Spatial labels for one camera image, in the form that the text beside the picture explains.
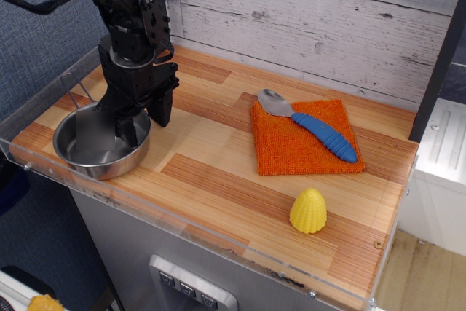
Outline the orange knitted cloth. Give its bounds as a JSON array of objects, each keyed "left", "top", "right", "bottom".
[{"left": 250, "top": 99, "right": 366, "bottom": 176}]

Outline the clear acrylic table guard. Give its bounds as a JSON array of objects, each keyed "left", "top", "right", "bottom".
[{"left": 1, "top": 47, "right": 417, "bottom": 310}]

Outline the dark right vertical post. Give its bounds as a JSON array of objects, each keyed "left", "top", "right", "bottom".
[{"left": 408, "top": 0, "right": 465, "bottom": 142}]

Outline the silver dispenser button panel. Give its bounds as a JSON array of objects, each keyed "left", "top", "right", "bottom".
[{"left": 149, "top": 254, "right": 238, "bottom": 310}]

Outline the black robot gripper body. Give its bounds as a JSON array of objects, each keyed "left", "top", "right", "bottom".
[{"left": 97, "top": 39, "right": 179, "bottom": 118}]

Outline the white aluminium rail block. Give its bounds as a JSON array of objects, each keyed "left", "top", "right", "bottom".
[{"left": 398, "top": 98, "right": 465, "bottom": 256}]

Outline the blue handled metal spoon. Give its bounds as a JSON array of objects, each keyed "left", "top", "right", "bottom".
[{"left": 258, "top": 89, "right": 358, "bottom": 163}]

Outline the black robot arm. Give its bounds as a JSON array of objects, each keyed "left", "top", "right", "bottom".
[{"left": 4, "top": 0, "right": 179, "bottom": 149}]

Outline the yellow plastic corn piece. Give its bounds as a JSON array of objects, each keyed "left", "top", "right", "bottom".
[{"left": 289, "top": 188, "right": 327, "bottom": 234}]

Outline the grey toy fridge cabinet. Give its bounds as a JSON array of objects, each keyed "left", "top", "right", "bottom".
[{"left": 71, "top": 190, "right": 332, "bottom": 310}]

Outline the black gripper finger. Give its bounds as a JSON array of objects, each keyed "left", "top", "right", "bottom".
[
  {"left": 147, "top": 88, "right": 173, "bottom": 127},
  {"left": 115, "top": 117, "right": 138, "bottom": 147}
]

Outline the stainless steel pan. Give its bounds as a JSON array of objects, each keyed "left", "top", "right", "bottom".
[{"left": 52, "top": 98, "right": 151, "bottom": 180}]

